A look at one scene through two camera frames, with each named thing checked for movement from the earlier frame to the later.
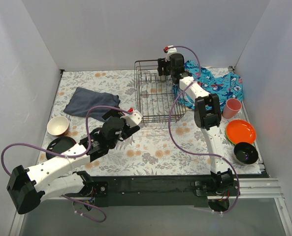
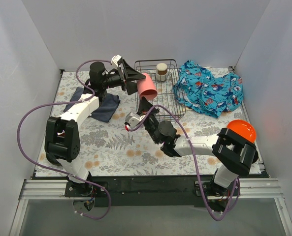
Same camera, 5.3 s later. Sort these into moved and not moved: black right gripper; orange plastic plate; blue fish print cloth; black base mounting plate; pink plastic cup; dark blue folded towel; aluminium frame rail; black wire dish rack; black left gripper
Moved: black right gripper; black left gripper; pink plastic cup
Not moved: aluminium frame rail; orange plastic plate; black base mounting plate; blue fish print cloth; black wire dish rack; dark blue folded towel
